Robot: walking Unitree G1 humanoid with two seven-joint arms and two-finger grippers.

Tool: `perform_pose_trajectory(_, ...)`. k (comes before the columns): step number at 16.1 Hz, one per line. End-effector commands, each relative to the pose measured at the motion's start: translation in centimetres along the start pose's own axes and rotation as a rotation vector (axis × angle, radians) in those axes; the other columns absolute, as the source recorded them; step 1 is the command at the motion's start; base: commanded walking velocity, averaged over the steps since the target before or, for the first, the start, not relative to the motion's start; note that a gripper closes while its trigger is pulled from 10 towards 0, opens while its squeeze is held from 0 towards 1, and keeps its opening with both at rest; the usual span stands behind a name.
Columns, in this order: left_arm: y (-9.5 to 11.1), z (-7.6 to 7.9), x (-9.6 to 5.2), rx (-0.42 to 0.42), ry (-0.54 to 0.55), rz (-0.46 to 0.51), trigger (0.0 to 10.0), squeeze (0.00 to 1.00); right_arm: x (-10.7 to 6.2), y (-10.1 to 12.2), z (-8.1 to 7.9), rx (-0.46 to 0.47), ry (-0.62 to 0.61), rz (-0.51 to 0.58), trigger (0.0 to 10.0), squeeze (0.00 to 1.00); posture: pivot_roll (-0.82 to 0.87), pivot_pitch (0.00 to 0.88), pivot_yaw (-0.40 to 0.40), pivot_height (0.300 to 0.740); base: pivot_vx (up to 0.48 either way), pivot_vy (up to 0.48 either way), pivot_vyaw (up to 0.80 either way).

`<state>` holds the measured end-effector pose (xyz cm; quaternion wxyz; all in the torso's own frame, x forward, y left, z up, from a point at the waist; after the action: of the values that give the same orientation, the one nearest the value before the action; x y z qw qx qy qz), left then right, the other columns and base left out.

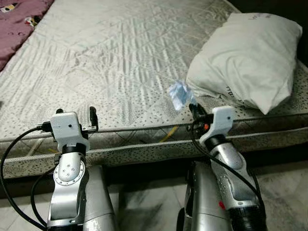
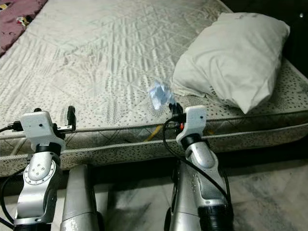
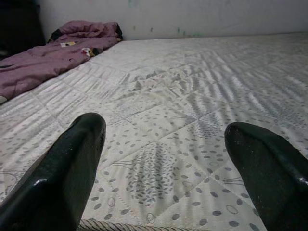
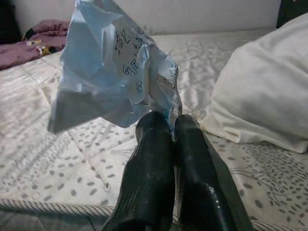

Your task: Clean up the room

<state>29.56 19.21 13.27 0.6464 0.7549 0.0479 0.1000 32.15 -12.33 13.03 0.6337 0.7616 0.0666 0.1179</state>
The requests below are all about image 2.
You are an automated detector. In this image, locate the silver left robot leg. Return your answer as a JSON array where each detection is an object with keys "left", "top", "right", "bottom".
[{"left": 60, "top": 165, "right": 102, "bottom": 231}]

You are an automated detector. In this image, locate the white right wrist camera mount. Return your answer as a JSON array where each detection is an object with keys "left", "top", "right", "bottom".
[{"left": 176, "top": 105, "right": 207, "bottom": 147}]

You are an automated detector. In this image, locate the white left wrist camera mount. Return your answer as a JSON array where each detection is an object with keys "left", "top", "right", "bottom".
[{"left": 21, "top": 111, "right": 66, "bottom": 152}]

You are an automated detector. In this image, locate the white pillow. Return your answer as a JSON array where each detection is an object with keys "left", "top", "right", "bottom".
[{"left": 172, "top": 13, "right": 291, "bottom": 115}]

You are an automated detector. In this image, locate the silver robot leg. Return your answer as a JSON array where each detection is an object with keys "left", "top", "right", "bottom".
[
  {"left": 164, "top": 161, "right": 200, "bottom": 231},
  {"left": 60, "top": 165, "right": 102, "bottom": 231}
]

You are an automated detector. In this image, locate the white quilted mattress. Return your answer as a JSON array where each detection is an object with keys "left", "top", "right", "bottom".
[{"left": 0, "top": 0, "right": 308, "bottom": 178}]

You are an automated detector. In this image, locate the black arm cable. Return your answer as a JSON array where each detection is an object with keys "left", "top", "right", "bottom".
[
  {"left": 0, "top": 123, "right": 29, "bottom": 231},
  {"left": 163, "top": 118, "right": 231, "bottom": 205}
]

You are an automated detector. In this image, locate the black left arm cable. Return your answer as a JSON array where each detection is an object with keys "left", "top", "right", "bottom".
[{"left": 0, "top": 123, "right": 29, "bottom": 231}]

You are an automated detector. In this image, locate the blue plastic wrapper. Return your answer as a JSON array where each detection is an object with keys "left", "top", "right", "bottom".
[{"left": 148, "top": 81, "right": 176, "bottom": 112}]

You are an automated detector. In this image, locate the silver right robot leg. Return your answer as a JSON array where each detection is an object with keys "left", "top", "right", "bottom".
[{"left": 164, "top": 161, "right": 200, "bottom": 231}]

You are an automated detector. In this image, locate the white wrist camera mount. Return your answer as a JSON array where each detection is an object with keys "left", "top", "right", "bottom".
[
  {"left": 21, "top": 111, "right": 66, "bottom": 152},
  {"left": 176, "top": 105, "right": 207, "bottom": 147}
]

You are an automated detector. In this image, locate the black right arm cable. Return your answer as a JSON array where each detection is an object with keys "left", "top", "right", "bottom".
[{"left": 163, "top": 118, "right": 231, "bottom": 205}]

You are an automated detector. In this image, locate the dark bed frame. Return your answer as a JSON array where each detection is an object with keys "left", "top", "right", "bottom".
[{"left": 0, "top": 140, "right": 308, "bottom": 193}]

